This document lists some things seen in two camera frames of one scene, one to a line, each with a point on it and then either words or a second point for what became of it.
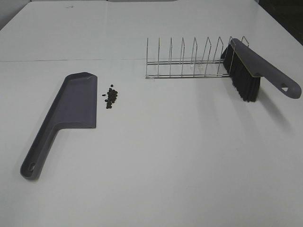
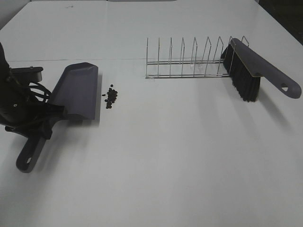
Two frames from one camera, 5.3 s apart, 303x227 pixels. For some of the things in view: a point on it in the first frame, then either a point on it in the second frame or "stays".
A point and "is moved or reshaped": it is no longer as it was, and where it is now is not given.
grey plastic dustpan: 74,106 is moved or reshaped
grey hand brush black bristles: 246,67 stays
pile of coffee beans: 111,95 stays
